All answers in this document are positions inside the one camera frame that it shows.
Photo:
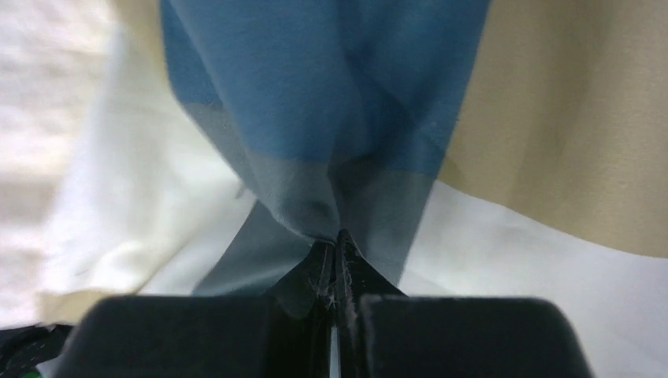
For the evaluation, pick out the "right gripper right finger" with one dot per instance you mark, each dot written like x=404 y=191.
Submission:
x=354 y=278

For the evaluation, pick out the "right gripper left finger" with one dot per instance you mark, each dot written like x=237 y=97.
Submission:
x=301 y=321

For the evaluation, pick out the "plaid blue beige pillowcase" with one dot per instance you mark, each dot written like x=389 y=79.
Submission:
x=502 y=148

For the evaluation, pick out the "white textured pillow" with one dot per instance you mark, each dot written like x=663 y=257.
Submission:
x=54 y=56

